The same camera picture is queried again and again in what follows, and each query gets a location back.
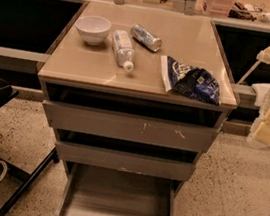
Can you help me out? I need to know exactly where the blue chip bag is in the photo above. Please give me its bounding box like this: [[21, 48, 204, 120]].
[[160, 55, 220, 105]]

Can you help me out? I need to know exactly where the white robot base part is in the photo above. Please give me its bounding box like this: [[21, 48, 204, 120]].
[[248, 79, 270, 110]]

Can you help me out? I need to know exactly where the grey drawer cabinet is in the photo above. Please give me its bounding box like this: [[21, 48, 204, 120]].
[[14, 0, 252, 216]]

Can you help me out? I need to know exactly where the middle drawer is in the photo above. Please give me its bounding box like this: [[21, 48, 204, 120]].
[[56, 141, 195, 181]]

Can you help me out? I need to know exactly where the open bottom drawer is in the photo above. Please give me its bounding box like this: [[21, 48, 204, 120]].
[[53, 164, 175, 216]]

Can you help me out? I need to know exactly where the top drawer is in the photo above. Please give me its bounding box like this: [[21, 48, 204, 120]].
[[42, 100, 219, 152]]

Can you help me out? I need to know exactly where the white stick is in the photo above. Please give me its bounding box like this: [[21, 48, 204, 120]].
[[237, 60, 261, 84]]

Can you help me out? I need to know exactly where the pink stacked box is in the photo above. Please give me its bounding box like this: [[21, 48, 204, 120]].
[[202, 0, 235, 17]]

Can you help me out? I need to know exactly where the silver drink can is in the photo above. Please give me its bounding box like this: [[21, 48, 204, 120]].
[[130, 23, 162, 52]]

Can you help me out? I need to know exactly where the clear plastic water bottle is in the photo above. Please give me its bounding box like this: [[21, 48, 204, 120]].
[[111, 30, 135, 73]]

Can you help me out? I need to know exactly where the white ceramic bowl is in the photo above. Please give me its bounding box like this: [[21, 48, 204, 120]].
[[75, 15, 111, 46]]

